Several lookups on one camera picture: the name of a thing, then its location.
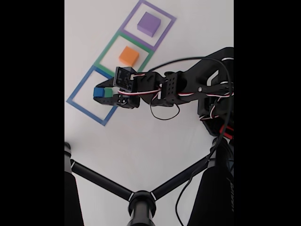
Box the orange block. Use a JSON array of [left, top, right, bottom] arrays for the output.
[[119, 46, 140, 68]]

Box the green tape square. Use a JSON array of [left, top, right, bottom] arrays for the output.
[[94, 30, 155, 78]]

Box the blue tape square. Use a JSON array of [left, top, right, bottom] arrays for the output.
[[66, 65, 118, 127]]

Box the purple tape square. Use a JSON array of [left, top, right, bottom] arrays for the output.
[[119, 0, 177, 52]]

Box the large purple block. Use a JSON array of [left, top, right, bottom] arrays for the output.
[[136, 12, 162, 38]]

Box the red clamp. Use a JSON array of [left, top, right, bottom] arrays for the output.
[[220, 125, 234, 139]]

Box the black tripod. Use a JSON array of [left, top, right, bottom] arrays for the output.
[[64, 141, 234, 226]]

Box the red white servo cable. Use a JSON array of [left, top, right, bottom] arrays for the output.
[[117, 81, 234, 101], [199, 96, 230, 122]]

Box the blue camera circuit board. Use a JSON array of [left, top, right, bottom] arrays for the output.
[[112, 66, 139, 93]]

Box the thin black looped cable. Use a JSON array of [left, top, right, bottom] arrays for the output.
[[150, 94, 181, 121]]

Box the long black cable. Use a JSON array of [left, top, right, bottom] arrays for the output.
[[147, 56, 232, 226]]

